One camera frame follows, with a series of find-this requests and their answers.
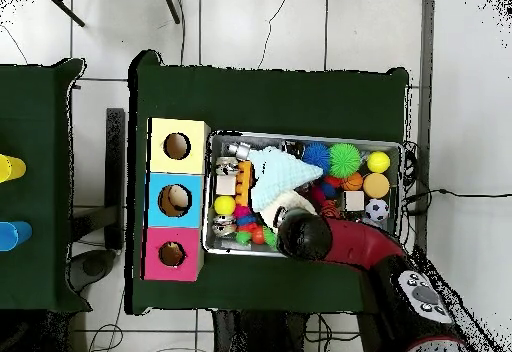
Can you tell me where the light blue waffle cloth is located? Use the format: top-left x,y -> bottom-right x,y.
247,145 -> 324,212

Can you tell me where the cream waffle cloth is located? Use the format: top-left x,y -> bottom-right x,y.
261,189 -> 319,233

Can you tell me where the wooden box with three holes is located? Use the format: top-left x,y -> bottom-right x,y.
142,117 -> 212,282

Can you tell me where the orange toy building brick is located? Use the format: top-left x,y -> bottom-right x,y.
234,160 -> 254,208

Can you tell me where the yellow smooth ball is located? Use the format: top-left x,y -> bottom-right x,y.
213,194 -> 237,216
366,150 -> 392,174

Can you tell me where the blue spiky rubber ball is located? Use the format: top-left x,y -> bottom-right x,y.
302,142 -> 331,173

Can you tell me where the dark green table cloth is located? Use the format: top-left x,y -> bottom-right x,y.
0,57 -> 91,315
125,49 -> 410,316

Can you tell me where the green spiky rubber ball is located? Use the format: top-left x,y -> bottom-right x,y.
327,142 -> 363,179

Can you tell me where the small orange basketball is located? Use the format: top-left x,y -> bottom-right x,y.
342,172 -> 364,192

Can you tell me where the plain wooden cube block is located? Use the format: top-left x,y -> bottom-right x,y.
343,190 -> 366,213

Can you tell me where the orange foam ball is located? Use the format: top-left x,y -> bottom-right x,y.
362,172 -> 391,200

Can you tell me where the small soccer ball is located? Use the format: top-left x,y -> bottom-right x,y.
365,198 -> 390,223

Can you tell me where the black upright panel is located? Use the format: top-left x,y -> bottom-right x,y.
104,107 -> 126,249

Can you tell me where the dark grey stand base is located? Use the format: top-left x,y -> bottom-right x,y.
69,249 -> 117,293

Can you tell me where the black stand leg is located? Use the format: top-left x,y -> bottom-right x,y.
45,0 -> 86,28
162,0 -> 182,25

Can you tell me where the yellow plastic cup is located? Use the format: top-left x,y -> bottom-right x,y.
0,153 -> 28,184

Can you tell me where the blue plastic cup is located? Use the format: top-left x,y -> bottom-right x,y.
0,220 -> 34,252

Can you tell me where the wire mesh bin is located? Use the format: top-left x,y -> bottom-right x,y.
201,130 -> 403,259

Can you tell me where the black floor cable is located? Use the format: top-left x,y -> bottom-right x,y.
403,186 -> 512,214

